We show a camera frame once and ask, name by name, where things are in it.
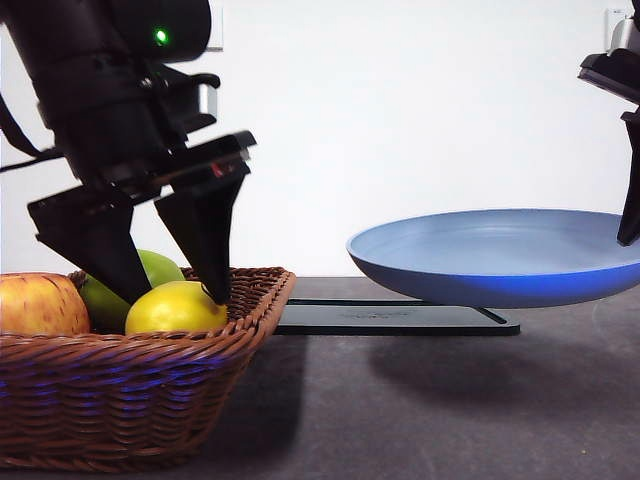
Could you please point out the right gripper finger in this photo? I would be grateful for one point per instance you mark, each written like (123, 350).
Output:
(632, 200)

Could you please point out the green apple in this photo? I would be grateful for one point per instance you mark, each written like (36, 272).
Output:
(162, 267)

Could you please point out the red yellow apple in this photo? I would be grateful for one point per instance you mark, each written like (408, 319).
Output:
(35, 305)

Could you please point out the yellow lemon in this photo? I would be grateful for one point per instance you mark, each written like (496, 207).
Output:
(170, 312)

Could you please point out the blue plate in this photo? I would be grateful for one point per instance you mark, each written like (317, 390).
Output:
(480, 260)

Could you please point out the white wall socket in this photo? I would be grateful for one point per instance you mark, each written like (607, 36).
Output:
(218, 30)
(608, 25)

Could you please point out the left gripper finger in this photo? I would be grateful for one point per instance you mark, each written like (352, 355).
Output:
(210, 235)
(107, 250)

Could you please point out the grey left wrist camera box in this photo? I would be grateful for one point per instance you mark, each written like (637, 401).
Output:
(209, 100)

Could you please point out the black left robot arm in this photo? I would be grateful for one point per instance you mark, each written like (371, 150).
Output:
(75, 55)

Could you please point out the brown wicker basket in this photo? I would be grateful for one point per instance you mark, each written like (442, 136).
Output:
(125, 395)

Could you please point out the black flat tray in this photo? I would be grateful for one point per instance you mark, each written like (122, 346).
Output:
(380, 320)

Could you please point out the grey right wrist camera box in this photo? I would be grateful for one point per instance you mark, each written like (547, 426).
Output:
(626, 35)

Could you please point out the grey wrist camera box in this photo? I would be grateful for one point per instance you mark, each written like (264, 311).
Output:
(209, 100)
(626, 35)

